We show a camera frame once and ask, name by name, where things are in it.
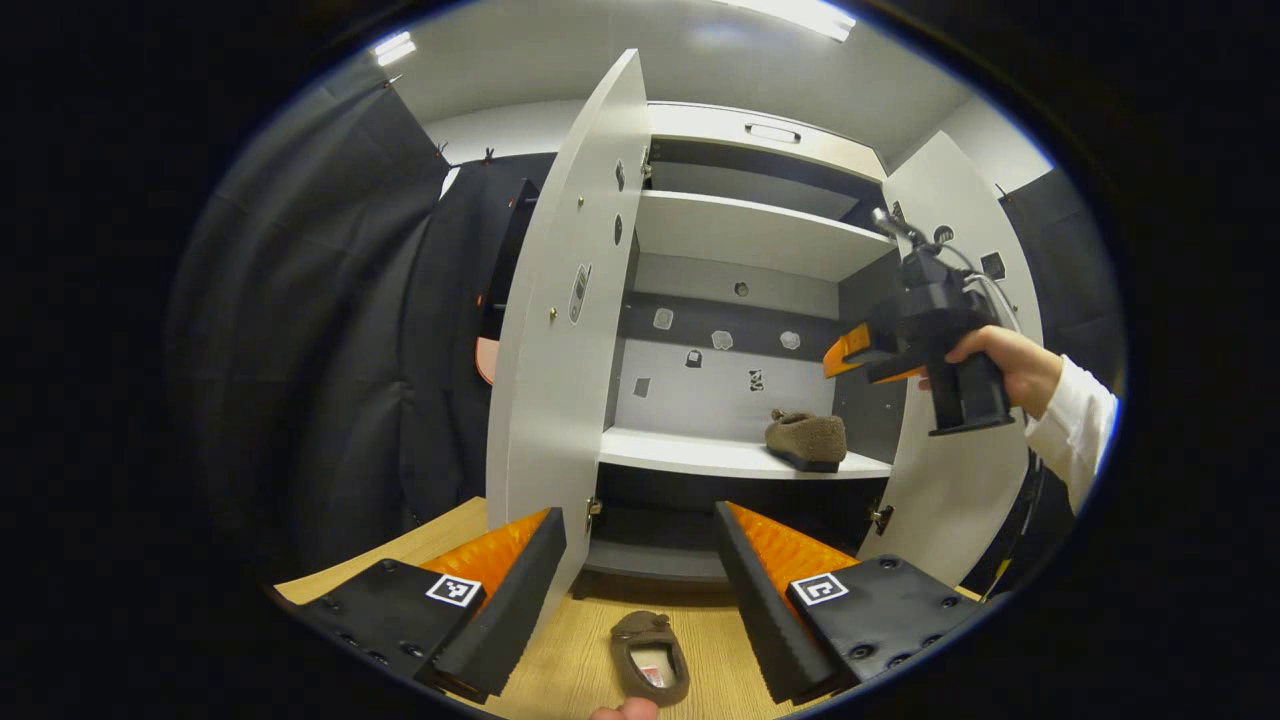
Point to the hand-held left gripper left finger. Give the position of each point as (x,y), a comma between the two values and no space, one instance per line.
(520,600)

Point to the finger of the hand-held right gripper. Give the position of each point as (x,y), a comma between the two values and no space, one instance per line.
(845,350)
(892,375)

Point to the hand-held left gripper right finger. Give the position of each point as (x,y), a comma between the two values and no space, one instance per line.
(750,600)

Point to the brown fuzzy shoe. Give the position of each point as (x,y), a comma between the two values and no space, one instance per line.
(810,437)
(628,628)

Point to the cabinet door with cherry sticker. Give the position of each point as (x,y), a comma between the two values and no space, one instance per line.
(950,490)

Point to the white shoe cabinet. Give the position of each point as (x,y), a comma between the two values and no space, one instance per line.
(720,390)

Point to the cabinet door with camera sticker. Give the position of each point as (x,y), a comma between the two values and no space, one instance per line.
(560,400)

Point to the white cabinet shelf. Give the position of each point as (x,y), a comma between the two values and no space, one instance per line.
(740,235)
(690,452)

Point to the white cabinet drawer front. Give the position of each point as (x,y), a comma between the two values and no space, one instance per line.
(700,125)

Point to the black backdrop cloth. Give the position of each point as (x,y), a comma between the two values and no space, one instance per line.
(330,350)
(1060,260)

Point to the wide ceiling light panel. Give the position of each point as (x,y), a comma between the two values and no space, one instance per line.
(800,15)

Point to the narrow ceiling light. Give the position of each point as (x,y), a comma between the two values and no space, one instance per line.
(394,47)

